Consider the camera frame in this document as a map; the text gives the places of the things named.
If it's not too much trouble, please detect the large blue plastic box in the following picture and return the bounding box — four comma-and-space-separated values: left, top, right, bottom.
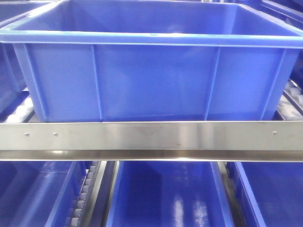
0, 0, 303, 122

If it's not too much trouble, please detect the lower steel rack bar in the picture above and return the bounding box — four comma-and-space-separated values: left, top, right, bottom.
0, 121, 303, 162

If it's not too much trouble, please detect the blue bin lower centre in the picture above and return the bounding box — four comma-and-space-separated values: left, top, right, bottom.
106, 161, 234, 227

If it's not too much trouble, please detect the blue bin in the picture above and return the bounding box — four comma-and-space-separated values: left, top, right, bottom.
0, 161, 86, 227
0, 0, 53, 113
236, 0, 303, 26
227, 162, 303, 227
106, 161, 234, 227

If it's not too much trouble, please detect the white roller track middle left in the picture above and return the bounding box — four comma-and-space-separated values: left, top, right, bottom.
4, 96, 34, 123

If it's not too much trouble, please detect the lower grey roller track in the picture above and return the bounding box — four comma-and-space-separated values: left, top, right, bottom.
69, 161, 102, 227

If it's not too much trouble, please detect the roller track middle right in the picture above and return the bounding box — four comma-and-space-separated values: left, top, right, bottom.
274, 79, 303, 121

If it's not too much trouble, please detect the blue bin middle left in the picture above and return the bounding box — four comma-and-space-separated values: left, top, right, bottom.
0, 0, 53, 113

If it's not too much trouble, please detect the blue bin lower right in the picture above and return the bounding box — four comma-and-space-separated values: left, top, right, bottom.
227, 162, 303, 227

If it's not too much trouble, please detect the blue bin lower left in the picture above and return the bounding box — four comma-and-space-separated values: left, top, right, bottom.
0, 161, 86, 227

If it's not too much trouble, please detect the blue bin far right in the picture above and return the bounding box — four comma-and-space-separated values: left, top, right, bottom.
236, 0, 303, 26

